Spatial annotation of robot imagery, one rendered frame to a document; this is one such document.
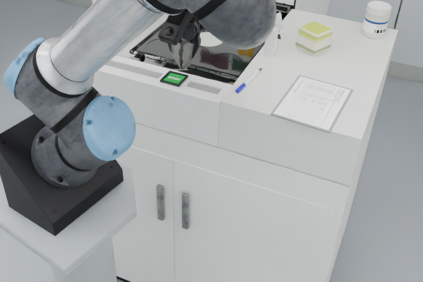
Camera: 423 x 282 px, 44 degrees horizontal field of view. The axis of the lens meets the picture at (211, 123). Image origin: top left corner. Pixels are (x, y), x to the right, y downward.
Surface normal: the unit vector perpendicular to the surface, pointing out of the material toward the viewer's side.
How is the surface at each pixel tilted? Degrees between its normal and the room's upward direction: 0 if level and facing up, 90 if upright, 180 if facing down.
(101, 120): 53
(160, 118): 90
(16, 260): 0
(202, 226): 90
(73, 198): 46
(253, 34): 113
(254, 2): 76
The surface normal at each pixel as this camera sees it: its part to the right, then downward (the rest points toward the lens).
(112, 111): 0.70, -0.22
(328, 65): 0.04, -0.80
